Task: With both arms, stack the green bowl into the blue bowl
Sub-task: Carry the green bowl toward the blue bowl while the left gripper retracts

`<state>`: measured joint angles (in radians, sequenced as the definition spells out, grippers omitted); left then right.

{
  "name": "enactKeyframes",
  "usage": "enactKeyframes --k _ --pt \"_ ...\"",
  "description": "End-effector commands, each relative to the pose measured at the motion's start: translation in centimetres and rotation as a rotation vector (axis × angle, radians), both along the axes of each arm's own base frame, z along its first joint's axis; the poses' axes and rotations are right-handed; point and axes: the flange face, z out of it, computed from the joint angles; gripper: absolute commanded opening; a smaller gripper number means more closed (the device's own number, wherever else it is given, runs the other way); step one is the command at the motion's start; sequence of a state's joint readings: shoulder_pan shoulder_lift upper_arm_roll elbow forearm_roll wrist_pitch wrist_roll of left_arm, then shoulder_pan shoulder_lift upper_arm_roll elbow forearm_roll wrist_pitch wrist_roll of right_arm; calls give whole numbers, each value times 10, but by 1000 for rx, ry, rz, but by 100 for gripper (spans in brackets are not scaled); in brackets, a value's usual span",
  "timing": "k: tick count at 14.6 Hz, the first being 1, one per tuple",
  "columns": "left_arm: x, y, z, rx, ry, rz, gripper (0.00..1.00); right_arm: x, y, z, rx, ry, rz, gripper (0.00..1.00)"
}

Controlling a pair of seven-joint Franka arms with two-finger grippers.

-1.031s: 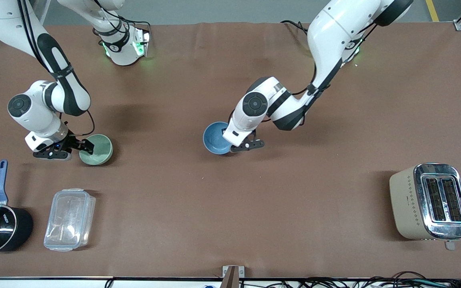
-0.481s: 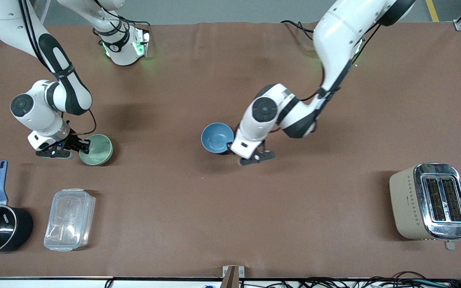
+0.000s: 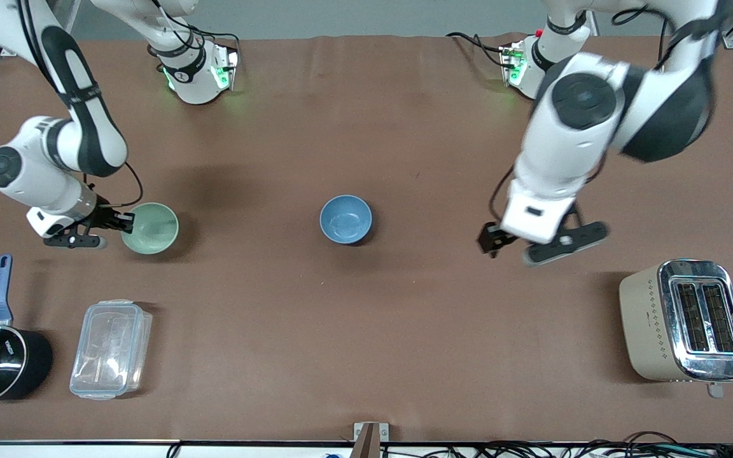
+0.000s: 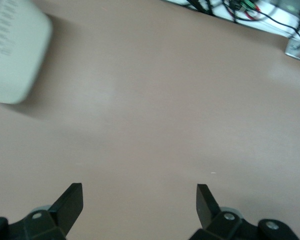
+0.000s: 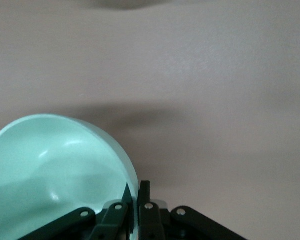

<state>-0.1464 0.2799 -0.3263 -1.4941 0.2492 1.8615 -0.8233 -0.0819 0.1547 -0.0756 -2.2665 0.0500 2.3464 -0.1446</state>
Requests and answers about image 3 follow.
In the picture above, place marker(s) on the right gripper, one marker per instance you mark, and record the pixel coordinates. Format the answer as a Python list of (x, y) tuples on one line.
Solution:
[(103, 217)]

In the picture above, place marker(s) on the beige chrome toaster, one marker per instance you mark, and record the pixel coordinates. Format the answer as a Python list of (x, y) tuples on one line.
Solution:
[(684, 321)]

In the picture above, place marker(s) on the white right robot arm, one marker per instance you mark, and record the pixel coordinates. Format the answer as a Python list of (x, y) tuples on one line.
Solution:
[(86, 121)]

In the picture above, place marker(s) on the clear plastic food container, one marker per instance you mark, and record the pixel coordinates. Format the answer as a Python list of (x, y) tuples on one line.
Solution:
[(111, 350)]

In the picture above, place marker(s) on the green bowl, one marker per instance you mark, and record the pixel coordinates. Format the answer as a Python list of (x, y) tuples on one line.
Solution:
[(152, 228)]

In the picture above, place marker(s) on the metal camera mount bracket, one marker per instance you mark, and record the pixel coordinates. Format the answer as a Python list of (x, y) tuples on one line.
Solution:
[(370, 439)]

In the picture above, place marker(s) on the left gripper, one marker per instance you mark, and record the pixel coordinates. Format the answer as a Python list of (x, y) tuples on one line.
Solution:
[(491, 238)]

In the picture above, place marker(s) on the blue bowl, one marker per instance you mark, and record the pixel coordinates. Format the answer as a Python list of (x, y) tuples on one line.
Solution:
[(345, 219)]

